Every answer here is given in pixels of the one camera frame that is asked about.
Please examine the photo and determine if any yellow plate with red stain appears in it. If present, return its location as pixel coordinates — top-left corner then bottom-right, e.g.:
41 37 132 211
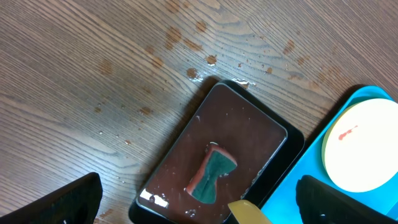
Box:
322 98 397 193

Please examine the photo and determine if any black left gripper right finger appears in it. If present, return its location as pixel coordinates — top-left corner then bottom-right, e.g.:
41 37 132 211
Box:
295 175 397 224

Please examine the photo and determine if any orange and green sponge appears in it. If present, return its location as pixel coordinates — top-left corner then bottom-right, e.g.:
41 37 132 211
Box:
185 142 238 204

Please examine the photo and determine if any blue plastic tray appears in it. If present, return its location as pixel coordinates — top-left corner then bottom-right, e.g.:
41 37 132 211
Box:
261 86 397 223

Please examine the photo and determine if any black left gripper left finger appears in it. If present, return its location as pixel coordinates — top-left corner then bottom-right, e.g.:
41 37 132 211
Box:
1 172 103 224

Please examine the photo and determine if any black water basin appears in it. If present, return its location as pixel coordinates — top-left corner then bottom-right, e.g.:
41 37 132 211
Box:
129 80 305 223

